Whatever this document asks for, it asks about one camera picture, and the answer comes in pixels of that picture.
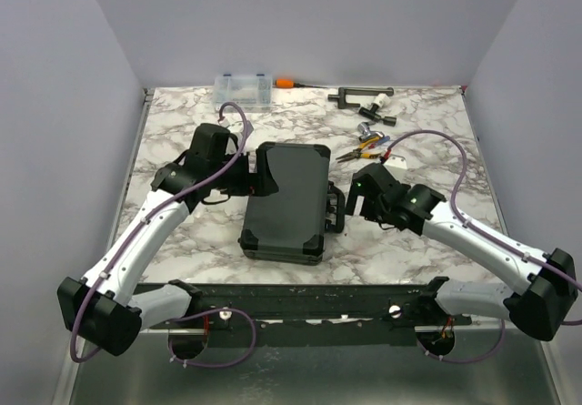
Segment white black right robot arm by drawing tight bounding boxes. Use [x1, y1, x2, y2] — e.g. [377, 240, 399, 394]
[346, 163, 577, 341]

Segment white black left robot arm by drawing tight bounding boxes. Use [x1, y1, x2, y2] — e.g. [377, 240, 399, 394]
[56, 120, 278, 356]

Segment orange handle screwdriver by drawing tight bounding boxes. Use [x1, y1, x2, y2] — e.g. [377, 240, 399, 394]
[273, 78, 326, 89]

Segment black metal puller tool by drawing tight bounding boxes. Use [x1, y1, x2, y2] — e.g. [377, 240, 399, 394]
[327, 86, 395, 109]

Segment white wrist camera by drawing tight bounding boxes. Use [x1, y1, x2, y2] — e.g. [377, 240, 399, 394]
[385, 156, 407, 170]
[226, 122, 244, 134]

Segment black T-handle tool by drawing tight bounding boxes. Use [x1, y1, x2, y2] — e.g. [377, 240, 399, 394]
[358, 106, 397, 127]

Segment aluminium rail frame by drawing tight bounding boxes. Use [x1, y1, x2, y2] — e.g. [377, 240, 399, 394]
[72, 290, 554, 333]

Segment black foam lined carry case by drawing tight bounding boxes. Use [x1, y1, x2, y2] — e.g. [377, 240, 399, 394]
[239, 142, 346, 266]

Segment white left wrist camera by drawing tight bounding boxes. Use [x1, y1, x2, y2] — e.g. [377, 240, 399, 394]
[226, 122, 244, 134]

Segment clear handle red screwdriver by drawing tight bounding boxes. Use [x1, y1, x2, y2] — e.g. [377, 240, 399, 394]
[365, 136, 390, 150]

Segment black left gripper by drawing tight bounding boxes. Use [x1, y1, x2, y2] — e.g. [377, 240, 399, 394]
[210, 148, 279, 197]

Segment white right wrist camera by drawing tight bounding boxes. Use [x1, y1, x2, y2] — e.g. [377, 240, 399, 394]
[385, 156, 407, 170]

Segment yellow black pliers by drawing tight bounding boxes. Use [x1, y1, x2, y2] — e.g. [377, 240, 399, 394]
[336, 138, 383, 163]

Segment white cylinder connector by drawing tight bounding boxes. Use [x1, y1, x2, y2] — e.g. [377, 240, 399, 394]
[371, 93, 390, 109]

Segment clear plastic screw box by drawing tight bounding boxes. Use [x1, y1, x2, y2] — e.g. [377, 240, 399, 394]
[213, 74, 273, 112]

